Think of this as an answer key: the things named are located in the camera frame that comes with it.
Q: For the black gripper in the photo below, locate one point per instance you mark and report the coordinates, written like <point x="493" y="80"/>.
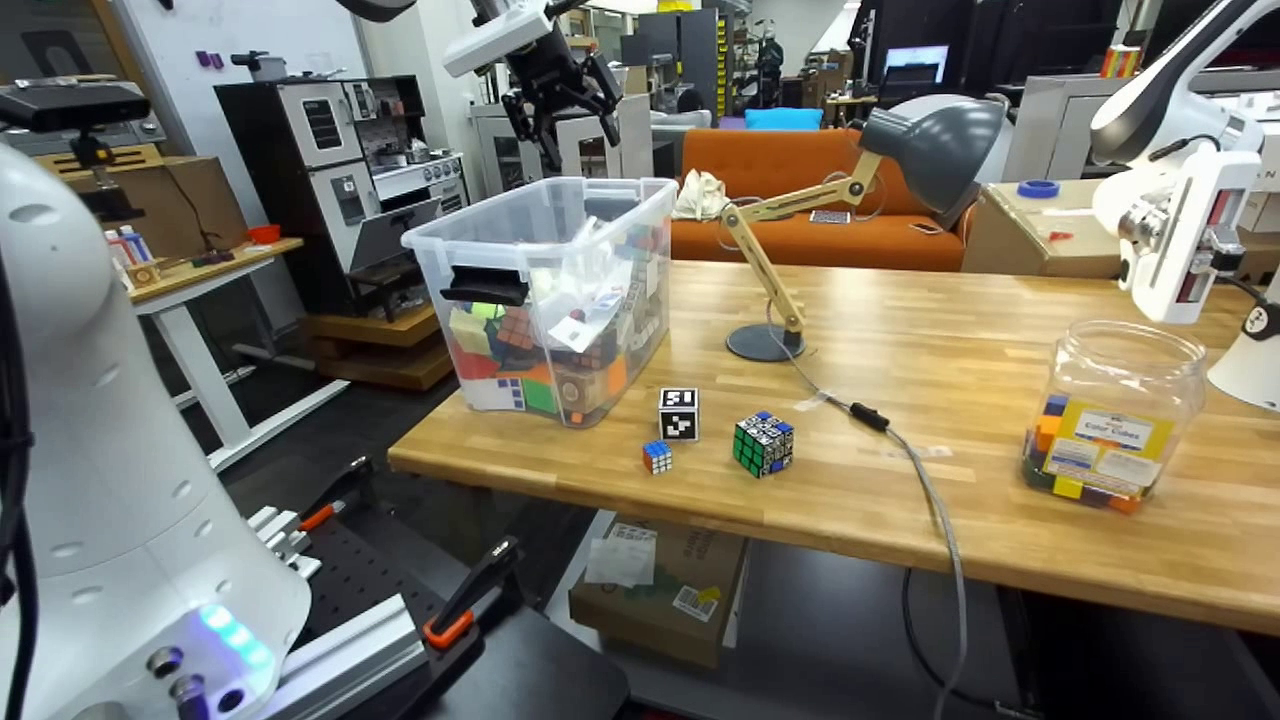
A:
<point x="563" y="71"/>

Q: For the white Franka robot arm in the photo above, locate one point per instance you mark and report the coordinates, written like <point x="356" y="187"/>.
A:
<point x="106" y="534"/>

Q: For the white cube with dark tag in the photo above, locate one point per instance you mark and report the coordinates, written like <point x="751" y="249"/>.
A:
<point x="571" y="334"/>

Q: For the pale yellow green cube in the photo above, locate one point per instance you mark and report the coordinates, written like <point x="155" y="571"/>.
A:
<point x="477" y="330"/>

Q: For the red orange cube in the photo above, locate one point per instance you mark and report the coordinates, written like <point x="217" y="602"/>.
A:
<point x="486" y="369"/>

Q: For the black white tag cube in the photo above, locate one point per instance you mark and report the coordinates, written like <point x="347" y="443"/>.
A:
<point x="679" y="423"/>

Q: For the wooden desk lamp gray shade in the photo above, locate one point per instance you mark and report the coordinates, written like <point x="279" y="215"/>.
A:
<point x="933" y="140"/>

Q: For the blue green stickered Rubik's cube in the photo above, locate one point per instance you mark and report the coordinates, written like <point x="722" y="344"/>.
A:
<point x="763" y="450"/>

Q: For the white glass-door cabinet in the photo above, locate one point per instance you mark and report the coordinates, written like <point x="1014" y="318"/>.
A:
<point x="498" y="168"/>

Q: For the clear plastic storage bin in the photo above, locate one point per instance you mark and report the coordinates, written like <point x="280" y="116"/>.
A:
<point x="643" y="240"/>

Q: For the blue box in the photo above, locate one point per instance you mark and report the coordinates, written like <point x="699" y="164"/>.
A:
<point x="787" y="116"/>

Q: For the orange sofa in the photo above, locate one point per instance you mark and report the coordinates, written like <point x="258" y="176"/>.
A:
<point x="803" y="164"/>

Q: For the black white equipment rack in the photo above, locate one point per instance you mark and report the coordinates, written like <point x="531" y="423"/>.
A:
<point x="266" y="147"/>

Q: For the low wooden shelf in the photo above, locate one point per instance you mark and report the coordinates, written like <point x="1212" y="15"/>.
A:
<point x="381" y="367"/>

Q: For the small red tray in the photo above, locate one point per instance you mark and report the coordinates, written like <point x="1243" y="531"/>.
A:
<point x="266" y="233"/>

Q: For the lit blue computer screen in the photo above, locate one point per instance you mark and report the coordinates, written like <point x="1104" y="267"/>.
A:
<point x="913" y="65"/>

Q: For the black orange clamp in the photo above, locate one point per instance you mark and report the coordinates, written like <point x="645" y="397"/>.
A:
<point x="348" y="483"/>
<point x="473" y="594"/>

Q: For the white-legged wooden side desk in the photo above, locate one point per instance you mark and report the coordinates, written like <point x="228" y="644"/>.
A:
<point x="203" y="355"/>

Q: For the blue red labelled bottle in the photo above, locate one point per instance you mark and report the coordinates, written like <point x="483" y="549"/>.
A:
<point x="132" y="244"/>

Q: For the cardboard box with labels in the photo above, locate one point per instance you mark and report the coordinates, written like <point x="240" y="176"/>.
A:
<point x="667" y="575"/>

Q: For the tan wooden box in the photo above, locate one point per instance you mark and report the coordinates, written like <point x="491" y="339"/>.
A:
<point x="1024" y="240"/>

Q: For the blue round lid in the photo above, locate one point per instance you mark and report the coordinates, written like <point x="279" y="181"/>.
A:
<point x="1037" y="191"/>

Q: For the orange cylinder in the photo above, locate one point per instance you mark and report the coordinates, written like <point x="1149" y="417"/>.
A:
<point x="1120" y="61"/>

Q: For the aluminium extrusion bar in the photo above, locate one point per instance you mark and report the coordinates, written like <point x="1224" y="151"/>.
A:
<point x="352" y="652"/>

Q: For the clear jar of colored blocks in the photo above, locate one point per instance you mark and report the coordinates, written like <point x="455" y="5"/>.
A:
<point x="1133" y="374"/>

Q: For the white curved base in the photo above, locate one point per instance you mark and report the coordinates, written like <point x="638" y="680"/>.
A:
<point x="1247" y="374"/>

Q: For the black camera on stand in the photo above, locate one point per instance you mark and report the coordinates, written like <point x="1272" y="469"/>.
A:
<point x="73" y="106"/>

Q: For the silver extrusion bracket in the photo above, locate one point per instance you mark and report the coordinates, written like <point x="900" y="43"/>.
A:
<point x="280" y="534"/>

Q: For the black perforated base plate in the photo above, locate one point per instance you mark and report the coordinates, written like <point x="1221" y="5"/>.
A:
<point x="535" y="680"/>

